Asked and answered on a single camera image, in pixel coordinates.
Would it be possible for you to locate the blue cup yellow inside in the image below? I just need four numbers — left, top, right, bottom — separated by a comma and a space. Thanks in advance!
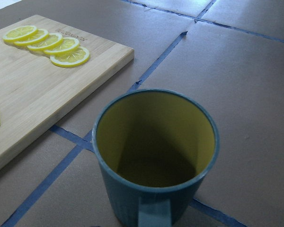
92, 89, 220, 227

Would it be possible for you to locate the lemon slice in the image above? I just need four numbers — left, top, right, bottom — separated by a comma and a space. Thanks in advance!
43, 37, 80, 55
2, 26, 37, 42
14, 29, 49, 46
50, 46, 90, 68
27, 33, 63, 51

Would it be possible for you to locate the wooden cutting board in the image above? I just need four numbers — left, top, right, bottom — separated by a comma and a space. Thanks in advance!
0, 15, 134, 169

